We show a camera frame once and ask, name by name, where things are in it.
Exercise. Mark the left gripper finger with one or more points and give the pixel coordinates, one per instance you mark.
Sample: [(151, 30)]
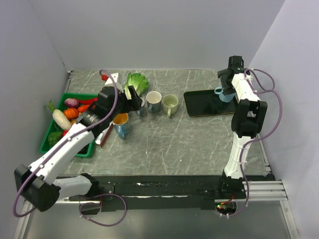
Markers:
[(137, 103), (132, 92)]

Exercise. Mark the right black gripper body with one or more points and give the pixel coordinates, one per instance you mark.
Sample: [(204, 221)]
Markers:
[(227, 87)]

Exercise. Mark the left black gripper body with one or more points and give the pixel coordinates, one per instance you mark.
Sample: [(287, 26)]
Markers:
[(125, 105)]

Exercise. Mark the grey-blue hexagonal mug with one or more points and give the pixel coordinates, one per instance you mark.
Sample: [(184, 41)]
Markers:
[(154, 99)]

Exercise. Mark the blue butterfly mug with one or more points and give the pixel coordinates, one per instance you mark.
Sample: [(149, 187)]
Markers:
[(122, 125)]

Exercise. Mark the pale blue mug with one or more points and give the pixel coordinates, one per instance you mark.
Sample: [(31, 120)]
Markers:
[(224, 98)]

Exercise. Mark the green ceramic mug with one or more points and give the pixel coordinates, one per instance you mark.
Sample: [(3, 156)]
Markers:
[(170, 104)]

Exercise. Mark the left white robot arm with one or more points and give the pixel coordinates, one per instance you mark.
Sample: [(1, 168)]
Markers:
[(38, 182)]

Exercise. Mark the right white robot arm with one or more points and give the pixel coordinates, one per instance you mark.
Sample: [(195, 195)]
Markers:
[(246, 123)]

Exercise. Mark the green lettuce toy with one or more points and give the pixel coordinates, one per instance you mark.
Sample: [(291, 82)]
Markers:
[(138, 81)]

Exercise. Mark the black gold-rimmed tray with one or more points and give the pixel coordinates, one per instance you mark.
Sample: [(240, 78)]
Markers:
[(208, 103)]

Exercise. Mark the red chili toy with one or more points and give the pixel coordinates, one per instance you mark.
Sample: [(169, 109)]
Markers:
[(88, 101)]

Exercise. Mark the red toothpaste box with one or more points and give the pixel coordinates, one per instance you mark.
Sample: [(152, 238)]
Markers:
[(101, 139)]

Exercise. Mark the orange carrot toy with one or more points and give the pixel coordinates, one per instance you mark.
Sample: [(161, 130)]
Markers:
[(82, 108)]

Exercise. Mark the purple onion toy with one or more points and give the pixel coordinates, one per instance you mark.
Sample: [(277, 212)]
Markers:
[(71, 103)]

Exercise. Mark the orange pumpkin toy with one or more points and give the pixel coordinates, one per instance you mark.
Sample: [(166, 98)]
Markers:
[(71, 113)]

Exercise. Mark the green vegetable crate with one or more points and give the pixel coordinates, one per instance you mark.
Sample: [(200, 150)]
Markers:
[(85, 152)]

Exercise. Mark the white radish toy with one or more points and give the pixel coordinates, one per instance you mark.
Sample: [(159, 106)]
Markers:
[(61, 119)]

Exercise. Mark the green bell pepper toy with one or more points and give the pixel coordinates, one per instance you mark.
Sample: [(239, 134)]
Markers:
[(54, 137)]

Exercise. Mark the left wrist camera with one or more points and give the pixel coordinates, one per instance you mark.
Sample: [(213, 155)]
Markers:
[(109, 80)]

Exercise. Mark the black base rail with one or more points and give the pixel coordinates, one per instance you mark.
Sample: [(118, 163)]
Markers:
[(173, 192)]

